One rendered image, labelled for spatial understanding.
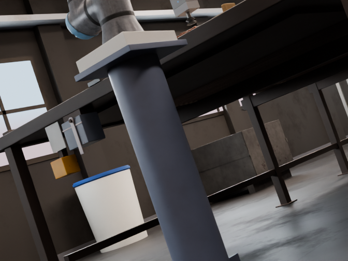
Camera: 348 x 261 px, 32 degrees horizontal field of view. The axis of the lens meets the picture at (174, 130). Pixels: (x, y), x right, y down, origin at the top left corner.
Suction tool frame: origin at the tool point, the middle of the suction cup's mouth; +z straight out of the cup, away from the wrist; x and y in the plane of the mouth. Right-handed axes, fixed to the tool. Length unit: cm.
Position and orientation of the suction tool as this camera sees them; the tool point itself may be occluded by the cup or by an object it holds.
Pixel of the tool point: (191, 23)
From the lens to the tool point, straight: 245.5
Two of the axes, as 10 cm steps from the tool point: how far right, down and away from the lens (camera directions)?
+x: -7.5, 2.2, -6.3
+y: -5.8, 2.6, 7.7
